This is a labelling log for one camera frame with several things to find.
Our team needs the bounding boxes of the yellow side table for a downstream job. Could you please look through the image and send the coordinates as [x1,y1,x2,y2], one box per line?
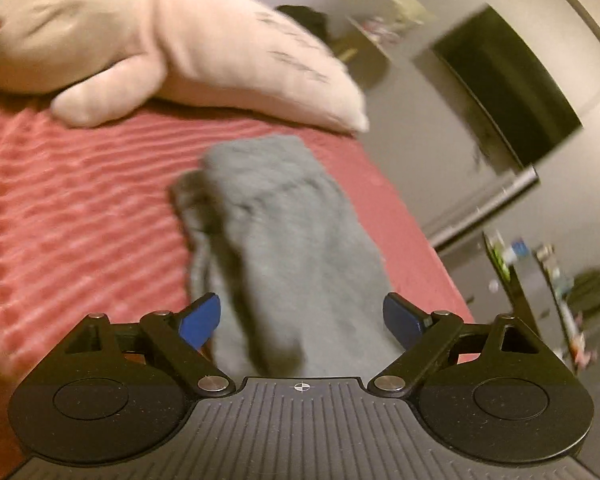
[330,14,397,68]

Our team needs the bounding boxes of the pink ribbed blanket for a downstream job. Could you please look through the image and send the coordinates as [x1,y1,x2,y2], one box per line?
[0,94,476,466]

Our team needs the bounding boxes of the green packets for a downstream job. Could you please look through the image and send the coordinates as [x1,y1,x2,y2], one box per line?
[484,232,512,282]

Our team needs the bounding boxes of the grey pants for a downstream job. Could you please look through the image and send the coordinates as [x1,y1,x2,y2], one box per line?
[170,134,406,378]

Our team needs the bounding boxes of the shelf with small items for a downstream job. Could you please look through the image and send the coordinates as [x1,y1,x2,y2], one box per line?
[482,232,537,343]

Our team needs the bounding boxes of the black wall television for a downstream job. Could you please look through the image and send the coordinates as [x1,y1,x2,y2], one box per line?
[430,4,584,170]

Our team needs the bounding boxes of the white plush toy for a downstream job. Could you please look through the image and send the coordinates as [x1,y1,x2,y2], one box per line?
[0,0,371,135]

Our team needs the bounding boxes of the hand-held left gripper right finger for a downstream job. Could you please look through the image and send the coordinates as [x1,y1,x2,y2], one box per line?
[369,292,543,396]

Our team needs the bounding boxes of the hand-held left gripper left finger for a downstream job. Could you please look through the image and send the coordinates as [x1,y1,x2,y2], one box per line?
[65,293,236,396]

